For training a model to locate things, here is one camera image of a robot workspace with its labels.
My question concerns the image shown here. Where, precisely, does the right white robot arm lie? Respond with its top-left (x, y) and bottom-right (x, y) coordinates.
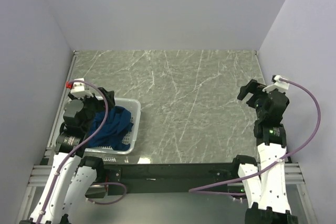
top-left (237, 75), bottom-right (299, 223)

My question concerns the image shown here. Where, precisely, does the white plastic basket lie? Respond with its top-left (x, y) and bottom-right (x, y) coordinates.
top-left (86, 98), bottom-right (141, 155)

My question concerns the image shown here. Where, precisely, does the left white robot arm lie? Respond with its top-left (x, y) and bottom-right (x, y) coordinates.
top-left (21, 83), bottom-right (116, 223)

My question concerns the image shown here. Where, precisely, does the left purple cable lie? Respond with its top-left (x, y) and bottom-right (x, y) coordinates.
top-left (36, 81), bottom-right (129, 222)

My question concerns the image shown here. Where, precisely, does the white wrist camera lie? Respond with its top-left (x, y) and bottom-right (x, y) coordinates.
top-left (263, 75), bottom-right (289, 93)
top-left (66, 78), bottom-right (92, 99)

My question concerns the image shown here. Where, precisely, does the black base beam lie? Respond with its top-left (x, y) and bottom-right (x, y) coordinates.
top-left (95, 155), bottom-right (246, 194)

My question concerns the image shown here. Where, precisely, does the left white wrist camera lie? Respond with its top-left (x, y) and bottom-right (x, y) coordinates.
top-left (66, 78), bottom-right (92, 99)

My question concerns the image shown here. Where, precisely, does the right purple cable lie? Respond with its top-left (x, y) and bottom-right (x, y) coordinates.
top-left (188, 76), bottom-right (321, 201)

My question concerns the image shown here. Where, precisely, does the aluminium frame rail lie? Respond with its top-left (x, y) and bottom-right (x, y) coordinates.
top-left (28, 165), bottom-right (52, 187)

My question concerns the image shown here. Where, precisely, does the blue printed t-shirt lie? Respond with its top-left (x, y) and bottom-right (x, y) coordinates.
top-left (88, 106), bottom-right (133, 151)

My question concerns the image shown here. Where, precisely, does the purple cable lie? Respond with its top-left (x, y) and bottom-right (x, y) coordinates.
top-left (36, 81), bottom-right (129, 222)
top-left (188, 76), bottom-right (321, 201)

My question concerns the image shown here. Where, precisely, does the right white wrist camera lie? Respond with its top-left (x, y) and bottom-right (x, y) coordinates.
top-left (263, 75), bottom-right (289, 93)

